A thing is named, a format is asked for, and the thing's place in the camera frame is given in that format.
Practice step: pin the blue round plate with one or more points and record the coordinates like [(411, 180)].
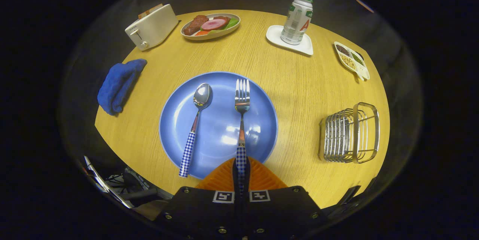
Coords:
[(219, 135)]

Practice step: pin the white toaster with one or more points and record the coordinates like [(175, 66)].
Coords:
[(157, 26)]

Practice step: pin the orange tomato slice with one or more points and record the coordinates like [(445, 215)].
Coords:
[(202, 33)]

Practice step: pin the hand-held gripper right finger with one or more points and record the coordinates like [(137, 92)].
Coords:
[(280, 213)]

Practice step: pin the white green drink bottle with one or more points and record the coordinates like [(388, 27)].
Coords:
[(297, 19)]

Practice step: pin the white oval food plate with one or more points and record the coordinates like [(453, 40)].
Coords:
[(220, 35)]

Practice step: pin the white coaster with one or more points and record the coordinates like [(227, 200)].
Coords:
[(275, 36)]

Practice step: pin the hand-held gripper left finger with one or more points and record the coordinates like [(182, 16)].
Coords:
[(202, 213)]

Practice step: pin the blue folded cloth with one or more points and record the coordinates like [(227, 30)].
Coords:
[(118, 86)]

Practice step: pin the pink ham slice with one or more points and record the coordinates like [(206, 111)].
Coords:
[(214, 24)]

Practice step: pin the brown meat slice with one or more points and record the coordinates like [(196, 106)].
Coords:
[(196, 23)]

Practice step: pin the toast slice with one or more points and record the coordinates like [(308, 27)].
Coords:
[(156, 7), (146, 13)]

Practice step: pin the green lettuce leaf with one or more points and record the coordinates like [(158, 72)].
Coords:
[(232, 23)]

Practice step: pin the white divided bean dish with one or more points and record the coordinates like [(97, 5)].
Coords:
[(361, 69)]

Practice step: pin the person's leg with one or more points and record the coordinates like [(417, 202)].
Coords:
[(149, 210)]

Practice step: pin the white side table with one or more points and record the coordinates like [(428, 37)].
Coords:
[(108, 185)]

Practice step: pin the black table clamp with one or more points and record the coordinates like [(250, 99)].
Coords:
[(350, 195), (370, 184)]

